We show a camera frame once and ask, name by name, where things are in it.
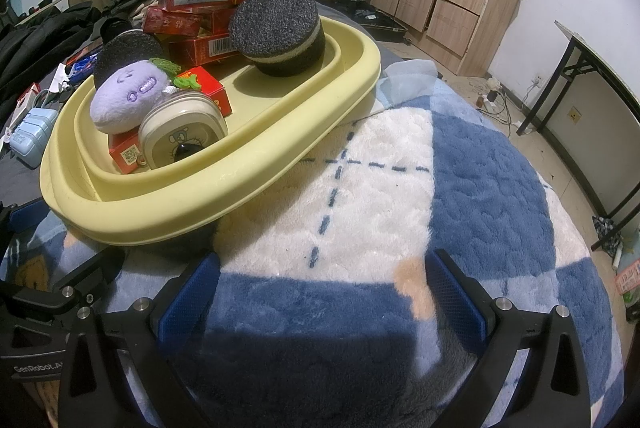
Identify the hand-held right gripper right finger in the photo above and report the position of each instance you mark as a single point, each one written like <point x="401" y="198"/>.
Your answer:
<point x="455" y="298"/>

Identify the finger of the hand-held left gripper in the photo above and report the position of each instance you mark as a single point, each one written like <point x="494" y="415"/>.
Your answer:
<point x="26" y="215"/>
<point x="95" y="270"/>

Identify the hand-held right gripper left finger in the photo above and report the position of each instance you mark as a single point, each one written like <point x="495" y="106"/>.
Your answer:
<point x="192" y="303"/>

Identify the purple eggplant plush toy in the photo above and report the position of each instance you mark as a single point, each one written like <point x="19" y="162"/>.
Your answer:
<point x="127" y="95"/>

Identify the beige alarm clock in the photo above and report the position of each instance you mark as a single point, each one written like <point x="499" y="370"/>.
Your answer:
<point x="182" y="132"/>

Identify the yellow plastic basin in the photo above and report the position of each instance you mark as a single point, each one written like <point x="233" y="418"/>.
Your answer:
<point x="280" y="147"/>

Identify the black round cookie cushion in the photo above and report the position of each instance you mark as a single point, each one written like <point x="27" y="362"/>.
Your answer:
<point x="127" y="55"/>
<point x="277" y="27"/>

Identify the grey bed sheet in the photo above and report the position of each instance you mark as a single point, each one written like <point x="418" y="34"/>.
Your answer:
<point x="20" y="180"/>

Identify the light blue suitcase-shaped box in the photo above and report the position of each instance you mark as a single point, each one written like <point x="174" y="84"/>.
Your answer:
<point x="32" y="135"/>

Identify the red white packet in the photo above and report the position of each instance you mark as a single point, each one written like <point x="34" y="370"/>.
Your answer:
<point x="28" y="98"/>

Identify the blue white checkered blanket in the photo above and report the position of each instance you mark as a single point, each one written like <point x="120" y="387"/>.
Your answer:
<point x="380" y="208"/>

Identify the blue snack packet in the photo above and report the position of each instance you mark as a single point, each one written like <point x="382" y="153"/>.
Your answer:
<point x="82" y="66"/>

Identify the dark patterned cloth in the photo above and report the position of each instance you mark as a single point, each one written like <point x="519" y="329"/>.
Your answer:
<point x="607" y="228"/>

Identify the pink plastic bag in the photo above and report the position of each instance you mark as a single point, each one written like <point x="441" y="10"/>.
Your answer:
<point x="631" y="279"/>

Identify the black jacket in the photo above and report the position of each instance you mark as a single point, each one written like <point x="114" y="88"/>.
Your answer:
<point x="40" y="32"/>

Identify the light blue cloth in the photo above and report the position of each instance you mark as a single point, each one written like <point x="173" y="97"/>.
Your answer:
<point x="410" y="76"/>

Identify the black folding table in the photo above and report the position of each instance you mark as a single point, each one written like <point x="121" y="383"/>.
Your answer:
<point x="600" y="72"/>

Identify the black case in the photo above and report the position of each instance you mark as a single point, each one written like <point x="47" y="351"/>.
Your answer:
<point x="380" y="20"/>

